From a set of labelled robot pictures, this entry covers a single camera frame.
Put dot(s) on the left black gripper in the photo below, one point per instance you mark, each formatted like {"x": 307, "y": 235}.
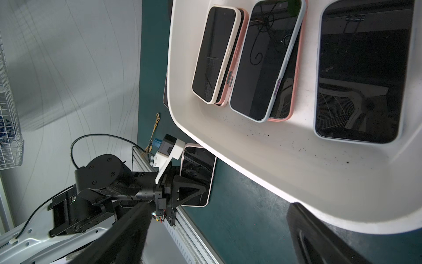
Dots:
{"x": 107, "y": 179}

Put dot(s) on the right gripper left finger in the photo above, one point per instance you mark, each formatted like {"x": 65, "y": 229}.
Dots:
{"x": 124, "y": 242}

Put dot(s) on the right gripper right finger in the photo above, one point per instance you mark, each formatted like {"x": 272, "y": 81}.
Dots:
{"x": 315, "y": 243}

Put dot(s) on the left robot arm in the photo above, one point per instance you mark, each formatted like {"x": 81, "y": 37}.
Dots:
{"x": 60, "y": 226}

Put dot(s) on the white plastic storage box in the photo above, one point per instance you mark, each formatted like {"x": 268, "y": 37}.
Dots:
{"x": 374, "y": 189}

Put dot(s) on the large phone pink case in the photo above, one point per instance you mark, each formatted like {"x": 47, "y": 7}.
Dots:
{"x": 284, "y": 104}

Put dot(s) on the gold fork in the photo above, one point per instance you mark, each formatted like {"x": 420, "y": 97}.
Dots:
{"x": 150, "y": 142}

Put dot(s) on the aluminium front rail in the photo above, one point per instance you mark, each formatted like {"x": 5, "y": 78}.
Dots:
{"x": 191, "y": 243}

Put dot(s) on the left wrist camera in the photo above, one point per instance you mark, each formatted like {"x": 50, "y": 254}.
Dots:
{"x": 169, "y": 148}

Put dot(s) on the white wire basket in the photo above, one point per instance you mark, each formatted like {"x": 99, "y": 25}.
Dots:
{"x": 12, "y": 142}

